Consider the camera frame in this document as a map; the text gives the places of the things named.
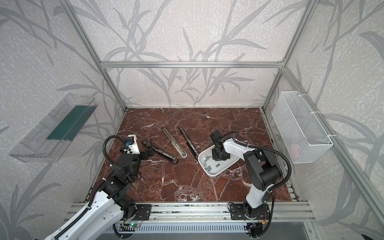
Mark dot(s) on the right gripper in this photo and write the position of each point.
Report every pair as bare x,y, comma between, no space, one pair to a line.
217,148

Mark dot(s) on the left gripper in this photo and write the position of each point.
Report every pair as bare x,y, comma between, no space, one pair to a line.
142,150

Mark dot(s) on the black stapler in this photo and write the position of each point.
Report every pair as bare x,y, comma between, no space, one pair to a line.
190,144
161,153

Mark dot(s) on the beige stapler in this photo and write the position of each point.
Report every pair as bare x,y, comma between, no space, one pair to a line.
176,145

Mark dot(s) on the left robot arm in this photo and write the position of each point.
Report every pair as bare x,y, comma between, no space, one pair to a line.
109,204

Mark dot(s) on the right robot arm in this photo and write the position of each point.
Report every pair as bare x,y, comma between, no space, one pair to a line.
268,169

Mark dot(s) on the white oval tray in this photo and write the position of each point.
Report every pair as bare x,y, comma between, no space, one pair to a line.
211,167

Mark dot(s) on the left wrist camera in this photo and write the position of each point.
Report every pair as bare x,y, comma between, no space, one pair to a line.
131,145

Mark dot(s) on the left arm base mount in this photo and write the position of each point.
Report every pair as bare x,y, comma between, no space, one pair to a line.
140,212

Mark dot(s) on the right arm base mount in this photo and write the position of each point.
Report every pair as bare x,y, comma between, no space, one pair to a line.
245,212

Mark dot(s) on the clear plastic wall bin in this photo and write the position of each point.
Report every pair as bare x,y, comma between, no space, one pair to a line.
48,141

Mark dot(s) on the aluminium front rail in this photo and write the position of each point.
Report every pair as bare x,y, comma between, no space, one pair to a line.
217,212

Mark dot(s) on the white wire basket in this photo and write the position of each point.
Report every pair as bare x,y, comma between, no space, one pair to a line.
303,135

